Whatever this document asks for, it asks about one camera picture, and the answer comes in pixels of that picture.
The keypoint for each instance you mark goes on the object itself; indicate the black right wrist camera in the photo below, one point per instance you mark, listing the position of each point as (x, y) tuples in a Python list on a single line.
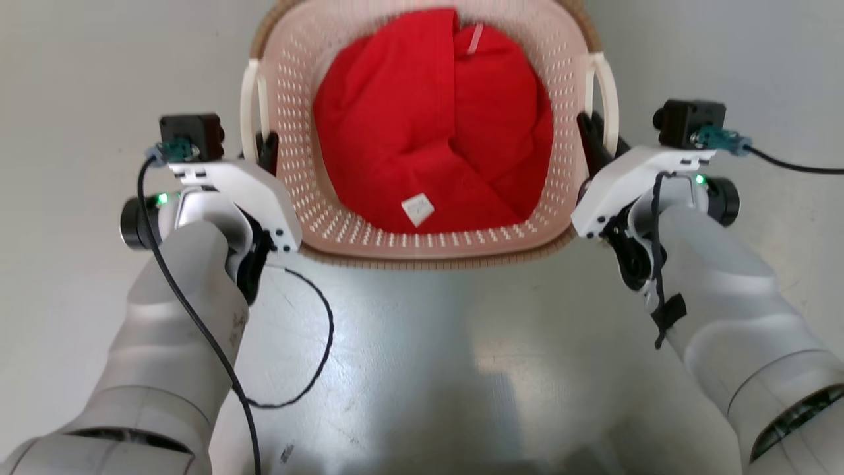
[(692, 122)]

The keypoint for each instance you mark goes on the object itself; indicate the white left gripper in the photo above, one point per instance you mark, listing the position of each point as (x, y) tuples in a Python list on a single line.
[(260, 191)]

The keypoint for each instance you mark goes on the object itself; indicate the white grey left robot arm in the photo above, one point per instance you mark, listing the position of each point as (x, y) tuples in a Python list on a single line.
[(171, 330)]

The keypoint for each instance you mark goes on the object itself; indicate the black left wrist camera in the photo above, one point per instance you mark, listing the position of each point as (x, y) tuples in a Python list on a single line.
[(194, 135)]

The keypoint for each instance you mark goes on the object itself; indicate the pink perforated plastic laundry basket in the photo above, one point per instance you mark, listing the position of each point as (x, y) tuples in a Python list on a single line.
[(422, 243)]

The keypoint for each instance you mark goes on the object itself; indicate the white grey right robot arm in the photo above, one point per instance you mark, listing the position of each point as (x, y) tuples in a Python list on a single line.
[(738, 310)]

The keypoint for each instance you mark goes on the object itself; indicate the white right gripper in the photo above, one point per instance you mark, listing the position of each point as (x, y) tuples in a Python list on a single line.
[(623, 181)]

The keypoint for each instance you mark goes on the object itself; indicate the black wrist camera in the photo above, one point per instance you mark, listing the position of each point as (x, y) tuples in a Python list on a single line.
[(692, 122), (194, 135)]

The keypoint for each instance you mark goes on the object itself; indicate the red garment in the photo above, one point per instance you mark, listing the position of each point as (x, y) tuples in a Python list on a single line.
[(409, 138)]

